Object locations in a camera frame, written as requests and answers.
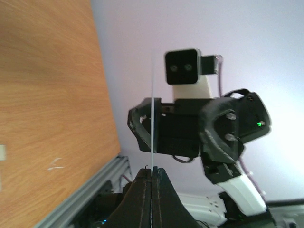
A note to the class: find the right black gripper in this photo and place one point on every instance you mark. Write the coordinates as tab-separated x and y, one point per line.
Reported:
180	126

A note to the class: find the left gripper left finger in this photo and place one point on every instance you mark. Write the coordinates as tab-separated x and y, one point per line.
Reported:
134	211

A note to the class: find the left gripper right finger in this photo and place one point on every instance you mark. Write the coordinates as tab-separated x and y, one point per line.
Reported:
167	208

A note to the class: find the teal card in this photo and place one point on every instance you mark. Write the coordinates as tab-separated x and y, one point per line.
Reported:
152	108

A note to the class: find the beige card holder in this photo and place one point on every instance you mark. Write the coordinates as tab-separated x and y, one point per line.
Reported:
2	159

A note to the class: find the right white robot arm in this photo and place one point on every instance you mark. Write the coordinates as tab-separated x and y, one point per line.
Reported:
243	202

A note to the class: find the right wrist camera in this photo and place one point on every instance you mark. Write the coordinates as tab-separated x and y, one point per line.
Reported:
187	70

